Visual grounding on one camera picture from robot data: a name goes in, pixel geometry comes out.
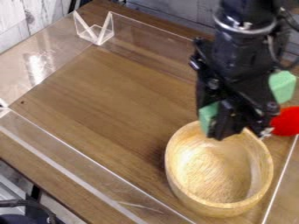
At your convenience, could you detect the clear acrylic front wall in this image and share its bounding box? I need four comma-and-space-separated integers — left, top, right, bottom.
0, 108, 195, 224

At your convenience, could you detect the brown wooden bowl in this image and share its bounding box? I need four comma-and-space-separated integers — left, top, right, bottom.
164, 121, 275, 218

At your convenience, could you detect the black cable lower left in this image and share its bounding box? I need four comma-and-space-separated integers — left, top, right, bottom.
0, 196, 65, 224

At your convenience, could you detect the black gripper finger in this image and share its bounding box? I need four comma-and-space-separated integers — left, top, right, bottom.
248, 118, 274, 139
208, 100, 242, 141

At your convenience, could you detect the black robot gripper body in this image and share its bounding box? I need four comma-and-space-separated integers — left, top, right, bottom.
188, 29, 291, 130

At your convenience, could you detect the green rectangular block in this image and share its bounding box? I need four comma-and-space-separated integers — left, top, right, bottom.
196, 71, 296, 136

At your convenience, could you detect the clear acrylic wall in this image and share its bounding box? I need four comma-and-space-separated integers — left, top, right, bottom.
104, 11, 299, 109
0, 108, 195, 224

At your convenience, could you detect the red fuzzy ball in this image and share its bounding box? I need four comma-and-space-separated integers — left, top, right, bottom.
271, 106, 299, 137

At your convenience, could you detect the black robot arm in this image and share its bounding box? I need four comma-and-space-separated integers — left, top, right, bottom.
190, 0, 299, 141

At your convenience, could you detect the clear acrylic back wall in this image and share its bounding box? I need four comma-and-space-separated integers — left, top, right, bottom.
104, 11, 299, 109

